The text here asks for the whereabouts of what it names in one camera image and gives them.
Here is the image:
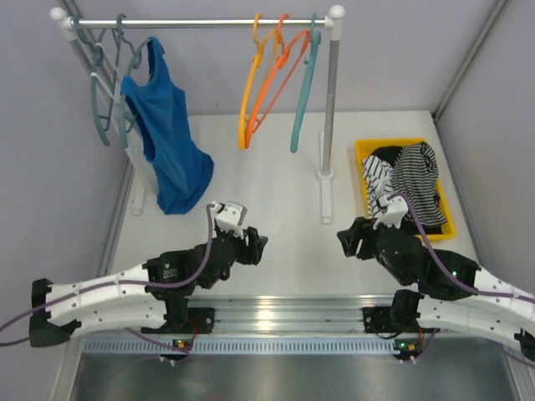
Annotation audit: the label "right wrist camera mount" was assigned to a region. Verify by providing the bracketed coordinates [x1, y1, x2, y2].
[373, 193, 409, 230]

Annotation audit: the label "corner metal profile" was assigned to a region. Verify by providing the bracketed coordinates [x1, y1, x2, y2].
[431, 0, 511, 124]
[48, 1, 134, 400]

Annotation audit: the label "corner metal profile right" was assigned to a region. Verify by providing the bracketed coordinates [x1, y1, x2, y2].
[431, 0, 511, 124]

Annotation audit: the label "white garment on hanger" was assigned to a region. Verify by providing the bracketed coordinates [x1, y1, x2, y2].
[89, 41, 164, 201]

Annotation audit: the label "yellow hanger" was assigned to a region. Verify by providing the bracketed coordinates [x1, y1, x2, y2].
[237, 13, 279, 150]

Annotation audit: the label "silver clothes rack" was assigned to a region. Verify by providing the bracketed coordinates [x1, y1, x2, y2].
[50, 5, 345, 225]

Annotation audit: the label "purple cable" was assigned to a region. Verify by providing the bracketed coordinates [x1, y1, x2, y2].
[384, 192, 535, 368]
[0, 205, 218, 364]

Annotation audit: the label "blue tank top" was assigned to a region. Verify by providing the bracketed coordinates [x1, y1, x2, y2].
[120, 37, 214, 215]

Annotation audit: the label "orange hanger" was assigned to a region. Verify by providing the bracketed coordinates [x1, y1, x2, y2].
[246, 13, 309, 149]

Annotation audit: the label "dark blue-grey hanger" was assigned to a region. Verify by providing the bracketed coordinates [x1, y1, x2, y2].
[113, 13, 166, 150]

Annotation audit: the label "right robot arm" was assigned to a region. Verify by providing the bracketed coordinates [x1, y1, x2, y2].
[337, 217, 534, 361]

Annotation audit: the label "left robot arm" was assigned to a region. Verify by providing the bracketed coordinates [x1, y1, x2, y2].
[28, 226, 268, 348]

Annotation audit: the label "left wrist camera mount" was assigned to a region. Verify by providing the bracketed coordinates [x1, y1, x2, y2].
[209, 201, 247, 239]

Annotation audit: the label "corner metal profile left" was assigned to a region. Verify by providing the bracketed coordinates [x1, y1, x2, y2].
[48, 1, 134, 400]

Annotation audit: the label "teal hanger with garment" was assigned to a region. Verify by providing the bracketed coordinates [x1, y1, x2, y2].
[72, 15, 128, 148]

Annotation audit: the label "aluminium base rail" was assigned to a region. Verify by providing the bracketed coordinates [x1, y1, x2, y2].
[79, 293, 519, 356]

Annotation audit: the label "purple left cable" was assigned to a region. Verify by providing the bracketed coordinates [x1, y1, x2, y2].
[0, 205, 218, 364]

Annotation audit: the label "black garment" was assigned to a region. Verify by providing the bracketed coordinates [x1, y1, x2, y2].
[372, 146, 403, 167]

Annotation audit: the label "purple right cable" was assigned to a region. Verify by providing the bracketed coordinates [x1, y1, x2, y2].
[384, 192, 535, 368]

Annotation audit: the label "teal hanger right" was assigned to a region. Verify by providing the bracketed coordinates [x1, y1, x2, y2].
[290, 13, 322, 153]

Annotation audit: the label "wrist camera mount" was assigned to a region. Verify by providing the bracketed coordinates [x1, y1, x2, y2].
[373, 193, 409, 230]
[209, 201, 247, 239]

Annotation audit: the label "yellow plastic bin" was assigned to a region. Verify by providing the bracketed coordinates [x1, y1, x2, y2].
[355, 138, 455, 242]

